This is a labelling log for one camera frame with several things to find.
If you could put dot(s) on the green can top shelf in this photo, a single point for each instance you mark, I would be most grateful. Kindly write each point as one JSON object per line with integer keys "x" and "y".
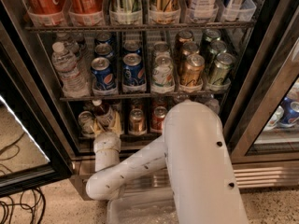
{"x": 125, "y": 12}

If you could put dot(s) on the green soda can front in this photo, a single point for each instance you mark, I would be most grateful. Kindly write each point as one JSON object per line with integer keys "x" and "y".
{"x": 218, "y": 72}

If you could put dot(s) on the gold can top shelf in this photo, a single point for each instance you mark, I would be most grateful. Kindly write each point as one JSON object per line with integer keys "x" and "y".
{"x": 163, "y": 11}

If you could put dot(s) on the blue can right fridge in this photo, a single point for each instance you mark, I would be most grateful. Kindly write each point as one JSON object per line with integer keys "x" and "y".
{"x": 290, "y": 112}

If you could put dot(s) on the gold can shelf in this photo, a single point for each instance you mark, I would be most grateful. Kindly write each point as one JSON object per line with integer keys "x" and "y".
{"x": 137, "y": 125}
{"x": 163, "y": 11}

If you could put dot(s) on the red can bottom shelf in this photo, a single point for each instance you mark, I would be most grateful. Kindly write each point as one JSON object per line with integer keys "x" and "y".
{"x": 157, "y": 119}

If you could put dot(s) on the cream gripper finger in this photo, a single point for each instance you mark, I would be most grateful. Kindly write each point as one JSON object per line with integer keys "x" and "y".
{"x": 116, "y": 126}
{"x": 97, "y": 128}

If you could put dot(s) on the blue pepsi can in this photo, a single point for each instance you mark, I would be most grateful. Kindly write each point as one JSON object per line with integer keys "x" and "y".
{"x": 103, "y": 73}
{"x": 134, "y": 77}

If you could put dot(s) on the orange can top left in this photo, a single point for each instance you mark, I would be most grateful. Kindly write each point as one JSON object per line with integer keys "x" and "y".
{"x": 47, "y": 13}

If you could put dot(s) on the gold soda can front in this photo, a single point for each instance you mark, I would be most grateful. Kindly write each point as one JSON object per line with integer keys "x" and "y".
{"x": 190, "y": 75}

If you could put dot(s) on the blue pepsi can right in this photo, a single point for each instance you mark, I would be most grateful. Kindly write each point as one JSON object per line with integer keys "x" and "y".
{"x": 134, "y": 77}

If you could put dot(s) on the clear water bottle middle shelf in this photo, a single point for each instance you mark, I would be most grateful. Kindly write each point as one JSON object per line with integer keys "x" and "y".
{"x": 75, "y": 84}

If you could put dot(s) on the clear water bottle bottom right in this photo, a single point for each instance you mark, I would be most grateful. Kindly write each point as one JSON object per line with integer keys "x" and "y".
{"x": 214, "y": 105}

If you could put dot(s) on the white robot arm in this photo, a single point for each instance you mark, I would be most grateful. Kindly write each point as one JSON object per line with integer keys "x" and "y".
{"x": 193, "y": 151}

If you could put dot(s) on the clear plastic bin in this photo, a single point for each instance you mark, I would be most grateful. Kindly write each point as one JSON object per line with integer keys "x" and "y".
{"x": 148, "y": 207}

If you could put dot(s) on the blue pepsi can left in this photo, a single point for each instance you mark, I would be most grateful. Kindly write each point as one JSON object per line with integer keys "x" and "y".
{"x": 103, "y": 73}

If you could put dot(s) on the orange can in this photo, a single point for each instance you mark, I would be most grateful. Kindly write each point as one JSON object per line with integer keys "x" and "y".
{"x": 86, "y": 12}
{"x": 47, "y": 13}

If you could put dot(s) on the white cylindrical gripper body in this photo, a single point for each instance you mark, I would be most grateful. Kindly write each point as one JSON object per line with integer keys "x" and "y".
{"x": 106, "y": 140}

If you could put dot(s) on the gold can bottom shelf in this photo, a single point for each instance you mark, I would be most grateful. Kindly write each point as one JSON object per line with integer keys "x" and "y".
{"x": 137, "y": 125}

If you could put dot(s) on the silver can bottom shelf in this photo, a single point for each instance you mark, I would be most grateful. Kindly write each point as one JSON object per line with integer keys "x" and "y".
{"x": 85, "y": 121}

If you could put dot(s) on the brown tea bottle white cap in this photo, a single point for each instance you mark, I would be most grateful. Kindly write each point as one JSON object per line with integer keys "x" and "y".
{"x": 104, "y": 113}

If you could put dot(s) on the steel fridge bottom grille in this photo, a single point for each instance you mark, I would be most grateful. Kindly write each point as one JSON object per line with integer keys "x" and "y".
{"x": 248, "y": 176}

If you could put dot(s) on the open fridge glass door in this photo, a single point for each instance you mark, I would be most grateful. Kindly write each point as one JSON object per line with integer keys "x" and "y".
{"x": 31, "y": 152}

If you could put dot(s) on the white blue can top shelf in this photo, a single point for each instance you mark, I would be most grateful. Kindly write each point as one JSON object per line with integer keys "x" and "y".
{"x": 235, "y": 10}

